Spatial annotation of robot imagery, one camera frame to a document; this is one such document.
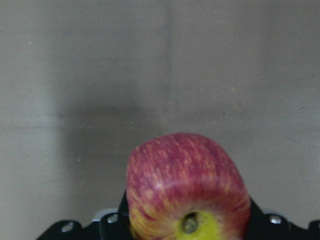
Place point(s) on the red yellow striped apple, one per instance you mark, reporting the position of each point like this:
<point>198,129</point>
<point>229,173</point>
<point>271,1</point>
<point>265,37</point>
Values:
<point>184,186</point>

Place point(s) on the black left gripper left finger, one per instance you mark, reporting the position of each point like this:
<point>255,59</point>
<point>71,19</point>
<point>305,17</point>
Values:
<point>107,226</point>

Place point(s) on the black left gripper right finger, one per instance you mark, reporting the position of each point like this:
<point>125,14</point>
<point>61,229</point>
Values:
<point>273,226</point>

